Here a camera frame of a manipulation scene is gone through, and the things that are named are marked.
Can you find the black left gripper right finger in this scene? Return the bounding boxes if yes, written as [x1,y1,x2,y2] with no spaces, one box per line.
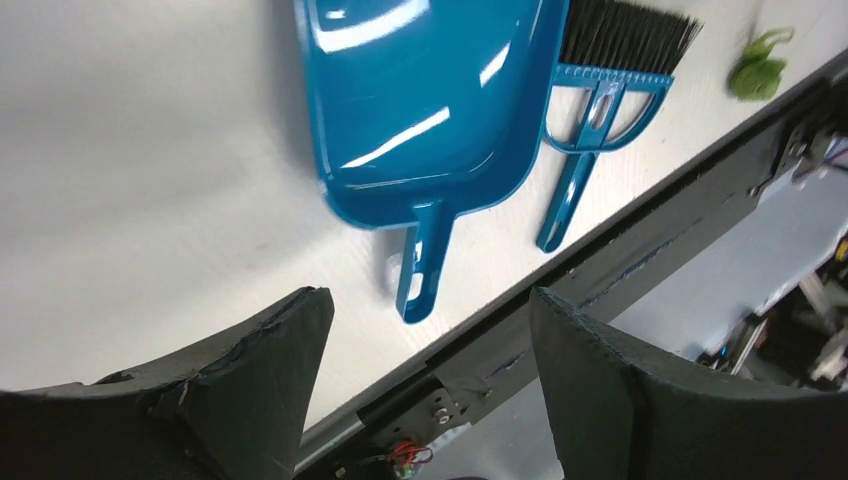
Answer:
[529,288,847,479]

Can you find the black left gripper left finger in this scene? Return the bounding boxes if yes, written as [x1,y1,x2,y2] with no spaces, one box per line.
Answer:
[1,287,334,479]

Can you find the blue plastic dustpan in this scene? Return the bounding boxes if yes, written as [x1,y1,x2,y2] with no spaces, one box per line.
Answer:
[293,1,569,324]

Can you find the blue hand brush black bristles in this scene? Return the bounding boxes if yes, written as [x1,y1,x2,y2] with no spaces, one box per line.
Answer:
[536,1,703,253]

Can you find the green paper scrap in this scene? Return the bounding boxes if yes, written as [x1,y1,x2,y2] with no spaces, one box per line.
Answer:
[727,27,795,101]

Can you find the black table edge rail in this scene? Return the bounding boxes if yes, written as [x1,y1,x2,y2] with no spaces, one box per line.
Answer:
[296,54,847,479]

